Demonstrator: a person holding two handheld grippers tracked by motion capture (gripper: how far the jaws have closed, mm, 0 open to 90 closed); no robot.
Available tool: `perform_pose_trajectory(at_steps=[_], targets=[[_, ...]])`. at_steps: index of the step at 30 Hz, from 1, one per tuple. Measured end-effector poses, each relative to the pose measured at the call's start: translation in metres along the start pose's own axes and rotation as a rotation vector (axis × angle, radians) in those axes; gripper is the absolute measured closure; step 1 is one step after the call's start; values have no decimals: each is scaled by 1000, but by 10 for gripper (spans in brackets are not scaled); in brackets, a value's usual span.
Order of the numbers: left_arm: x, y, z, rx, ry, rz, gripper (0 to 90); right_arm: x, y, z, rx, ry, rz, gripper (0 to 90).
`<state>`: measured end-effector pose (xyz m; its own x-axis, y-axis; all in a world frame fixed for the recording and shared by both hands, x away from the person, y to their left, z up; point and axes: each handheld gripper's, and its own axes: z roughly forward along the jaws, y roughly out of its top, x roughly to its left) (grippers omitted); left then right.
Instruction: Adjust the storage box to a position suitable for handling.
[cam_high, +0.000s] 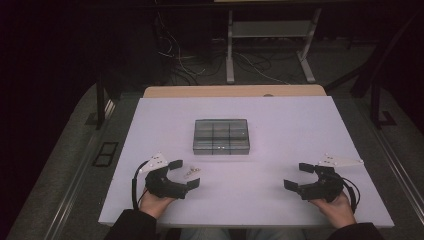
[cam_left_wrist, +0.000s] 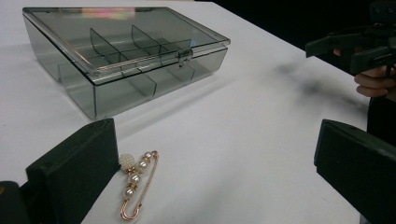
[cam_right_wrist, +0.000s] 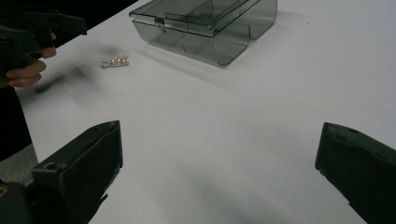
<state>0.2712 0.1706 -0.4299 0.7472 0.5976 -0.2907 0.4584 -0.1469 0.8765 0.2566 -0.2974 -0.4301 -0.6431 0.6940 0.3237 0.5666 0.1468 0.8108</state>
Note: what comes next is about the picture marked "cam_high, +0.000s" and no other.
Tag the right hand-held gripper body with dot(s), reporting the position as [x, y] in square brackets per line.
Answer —
[325, 188]

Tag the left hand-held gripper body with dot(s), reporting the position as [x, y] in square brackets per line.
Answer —
[163, 183]

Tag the small metal part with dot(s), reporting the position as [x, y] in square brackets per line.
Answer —
[192, 171]

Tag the clear plastic compartment box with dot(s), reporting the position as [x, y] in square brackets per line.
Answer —
[221, 136]

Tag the person's left hand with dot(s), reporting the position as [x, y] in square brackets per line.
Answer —
[155, 205]

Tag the person's right hand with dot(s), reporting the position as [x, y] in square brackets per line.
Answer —
[338, 210]

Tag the white board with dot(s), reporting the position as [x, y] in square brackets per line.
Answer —
[283, 200]

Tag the black metal stand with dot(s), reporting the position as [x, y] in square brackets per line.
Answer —
[376, 103]

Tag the white metal stand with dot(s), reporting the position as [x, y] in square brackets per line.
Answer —
[271, 29]

